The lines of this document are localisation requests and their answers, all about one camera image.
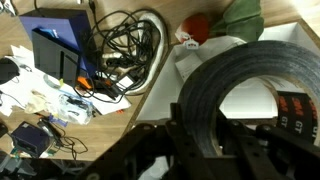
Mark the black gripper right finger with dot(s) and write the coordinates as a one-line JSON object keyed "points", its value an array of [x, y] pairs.
{"points": [[268, 152]]}

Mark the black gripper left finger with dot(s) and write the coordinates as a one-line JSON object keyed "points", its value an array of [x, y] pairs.
{"points": [[136, 151]]}

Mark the clear plastic bag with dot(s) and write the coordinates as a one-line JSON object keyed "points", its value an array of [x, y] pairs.
{"points": [[74, 110]]}

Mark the red and green plush toy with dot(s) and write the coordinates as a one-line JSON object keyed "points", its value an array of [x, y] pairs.
{"points": [[242, 19]]}

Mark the small dark blue box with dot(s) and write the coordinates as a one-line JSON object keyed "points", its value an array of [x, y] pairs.
{"points": [[30, 139]]}

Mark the white papers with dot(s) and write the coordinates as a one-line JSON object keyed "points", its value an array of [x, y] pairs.
{"points": [[32, 79]]}

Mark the blue cardboard box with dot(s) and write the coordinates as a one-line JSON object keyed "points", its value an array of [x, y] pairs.
{"points": [[60, 39]]}

